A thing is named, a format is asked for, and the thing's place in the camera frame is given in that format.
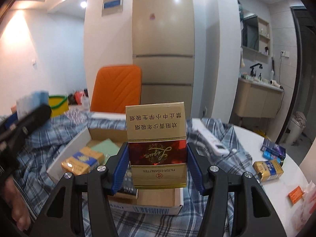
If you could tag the wall electrical panel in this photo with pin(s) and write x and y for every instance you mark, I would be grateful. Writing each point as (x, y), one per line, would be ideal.
(111, 7)

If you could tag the floral patterned cloth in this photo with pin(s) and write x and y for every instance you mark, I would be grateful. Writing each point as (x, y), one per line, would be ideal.
(77, 117)

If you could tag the green felt pouch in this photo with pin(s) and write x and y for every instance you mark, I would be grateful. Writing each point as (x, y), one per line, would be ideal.
(107, 148)

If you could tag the yellow green-rimmed bin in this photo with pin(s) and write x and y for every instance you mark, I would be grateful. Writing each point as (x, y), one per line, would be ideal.
(58, 104)

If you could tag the small orange box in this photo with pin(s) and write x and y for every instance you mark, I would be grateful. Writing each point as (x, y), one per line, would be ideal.
(295, 195)

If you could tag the cardboard tray box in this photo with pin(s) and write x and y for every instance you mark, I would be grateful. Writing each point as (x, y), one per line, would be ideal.
(157, 201)

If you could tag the dark blue small box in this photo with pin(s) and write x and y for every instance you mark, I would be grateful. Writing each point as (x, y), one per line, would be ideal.
(272, 151)

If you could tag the person's left hand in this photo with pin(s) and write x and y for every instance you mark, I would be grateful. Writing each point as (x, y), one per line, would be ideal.
(14, 200)

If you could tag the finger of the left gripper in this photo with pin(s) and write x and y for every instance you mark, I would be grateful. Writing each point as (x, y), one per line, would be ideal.
(15, 131)

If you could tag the bathroom vanity cabinet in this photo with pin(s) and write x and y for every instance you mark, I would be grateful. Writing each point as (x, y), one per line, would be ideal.
(256, 99)

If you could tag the orange chair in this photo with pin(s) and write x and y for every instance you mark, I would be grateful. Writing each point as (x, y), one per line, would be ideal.
(115, 88)

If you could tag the white hair dryer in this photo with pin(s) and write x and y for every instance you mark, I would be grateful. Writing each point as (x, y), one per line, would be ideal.
(275, 84)

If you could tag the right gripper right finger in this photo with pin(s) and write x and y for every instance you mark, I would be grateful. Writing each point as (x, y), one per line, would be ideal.
(253, 213)

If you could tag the bathroom mirror cabinet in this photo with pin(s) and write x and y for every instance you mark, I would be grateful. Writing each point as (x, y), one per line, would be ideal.
(256, 37)

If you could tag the gold blue cigarette pack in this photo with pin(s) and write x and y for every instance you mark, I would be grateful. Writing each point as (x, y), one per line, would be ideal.
(83, 161)
(268, 170)

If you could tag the blue plaid shirt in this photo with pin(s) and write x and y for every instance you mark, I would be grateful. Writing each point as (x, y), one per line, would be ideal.
(44, 145)

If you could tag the white power strip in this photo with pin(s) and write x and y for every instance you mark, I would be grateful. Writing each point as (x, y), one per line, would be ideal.
(218, 148)

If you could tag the gold red cigarette pack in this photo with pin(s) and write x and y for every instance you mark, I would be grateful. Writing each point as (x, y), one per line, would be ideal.
(156, 135)

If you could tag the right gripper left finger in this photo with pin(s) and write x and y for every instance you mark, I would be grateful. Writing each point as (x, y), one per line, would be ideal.
(62, 214)

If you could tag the black face tissue pack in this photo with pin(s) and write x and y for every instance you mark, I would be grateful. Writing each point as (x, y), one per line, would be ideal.
(128, 189)

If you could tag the red white plastic bag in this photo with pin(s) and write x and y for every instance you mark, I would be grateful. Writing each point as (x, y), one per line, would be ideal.
(303, 213)

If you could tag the beige refrigerator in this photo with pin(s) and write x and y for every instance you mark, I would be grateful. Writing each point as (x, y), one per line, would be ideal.
(163, 47)

